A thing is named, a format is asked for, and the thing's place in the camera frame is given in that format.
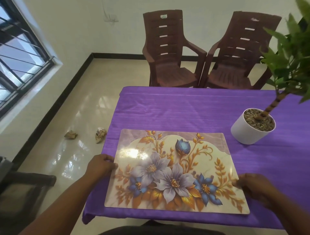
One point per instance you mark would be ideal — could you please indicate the crumpled colourful paper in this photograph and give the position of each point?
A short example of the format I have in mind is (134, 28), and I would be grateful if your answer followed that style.
(100, 135)

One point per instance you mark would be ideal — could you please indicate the crumpled brown paper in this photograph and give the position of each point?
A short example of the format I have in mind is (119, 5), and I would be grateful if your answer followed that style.
(71, 135)

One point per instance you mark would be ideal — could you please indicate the person's left hand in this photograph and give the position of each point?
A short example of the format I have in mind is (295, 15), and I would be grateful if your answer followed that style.
(100, 168)

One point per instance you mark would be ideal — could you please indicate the black barred window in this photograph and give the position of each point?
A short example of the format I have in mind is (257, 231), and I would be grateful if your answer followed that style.
(26, 87)

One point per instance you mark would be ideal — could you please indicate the green plant with white pot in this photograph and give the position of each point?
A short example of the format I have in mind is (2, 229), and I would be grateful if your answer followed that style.
(244, 133)

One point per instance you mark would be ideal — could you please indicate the person's right forearm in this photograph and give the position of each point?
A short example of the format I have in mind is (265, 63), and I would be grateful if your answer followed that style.
(290, 218)

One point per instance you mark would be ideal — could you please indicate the purple cloth table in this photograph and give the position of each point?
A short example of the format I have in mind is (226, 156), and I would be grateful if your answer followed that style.
(193, 109)

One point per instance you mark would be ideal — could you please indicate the person's right hand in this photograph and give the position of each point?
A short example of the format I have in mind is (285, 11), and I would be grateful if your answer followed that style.
(256, 188)

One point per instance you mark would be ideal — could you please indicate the person's dark clothing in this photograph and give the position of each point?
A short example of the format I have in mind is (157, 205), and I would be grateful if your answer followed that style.
(157, 231)

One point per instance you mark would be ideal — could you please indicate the brown plastic chair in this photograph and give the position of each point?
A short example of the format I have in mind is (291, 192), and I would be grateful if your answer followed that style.
(230, 77)
(169, 72)

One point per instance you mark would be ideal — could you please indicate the dark grey plastic stool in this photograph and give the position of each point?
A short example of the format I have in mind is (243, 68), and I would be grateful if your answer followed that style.
(29, 179)

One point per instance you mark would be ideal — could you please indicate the floral placemat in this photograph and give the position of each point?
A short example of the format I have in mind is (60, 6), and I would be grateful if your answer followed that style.
(169, 174)

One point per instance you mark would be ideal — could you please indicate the person's left forearm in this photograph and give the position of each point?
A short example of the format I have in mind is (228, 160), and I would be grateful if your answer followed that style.
(60, 213)

